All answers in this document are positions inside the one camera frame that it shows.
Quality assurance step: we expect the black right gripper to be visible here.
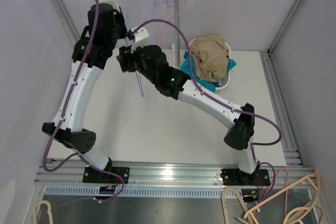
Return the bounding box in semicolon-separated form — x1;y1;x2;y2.
116;41;157;86

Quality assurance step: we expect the beige wooden hangers pile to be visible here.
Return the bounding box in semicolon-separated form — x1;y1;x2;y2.
221;169;329;223

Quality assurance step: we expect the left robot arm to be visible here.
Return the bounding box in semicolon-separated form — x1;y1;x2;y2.
42;3;127;183

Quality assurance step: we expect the aluminium corner frame post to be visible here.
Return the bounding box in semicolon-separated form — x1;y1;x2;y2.
267;0;322;54

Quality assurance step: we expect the light blue hanger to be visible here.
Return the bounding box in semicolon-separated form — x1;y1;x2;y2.
126;15;144;97
145;0;171;21

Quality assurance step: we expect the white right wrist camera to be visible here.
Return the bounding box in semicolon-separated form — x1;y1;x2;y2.
128;27;150;53

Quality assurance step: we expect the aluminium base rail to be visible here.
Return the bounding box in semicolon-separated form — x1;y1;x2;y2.
34;158;316;198

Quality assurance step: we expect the white perforated plastic basket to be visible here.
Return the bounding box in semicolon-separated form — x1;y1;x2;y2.
189;35;236;92

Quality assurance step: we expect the beige tank top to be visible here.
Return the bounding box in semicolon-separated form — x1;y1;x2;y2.
189;34;229;82

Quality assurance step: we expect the dark blue t shirt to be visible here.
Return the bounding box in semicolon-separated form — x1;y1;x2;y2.
213;82;221;88

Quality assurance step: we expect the beige hanger bottom left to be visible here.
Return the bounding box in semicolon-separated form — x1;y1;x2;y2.
31;200;55;224

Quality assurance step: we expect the teal t shirt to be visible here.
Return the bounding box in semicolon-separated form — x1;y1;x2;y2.
180;51;237;93

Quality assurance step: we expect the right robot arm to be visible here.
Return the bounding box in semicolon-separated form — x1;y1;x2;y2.
117;45;260;185

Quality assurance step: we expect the pink wire hanger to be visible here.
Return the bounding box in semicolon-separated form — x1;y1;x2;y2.
155;0;187;46

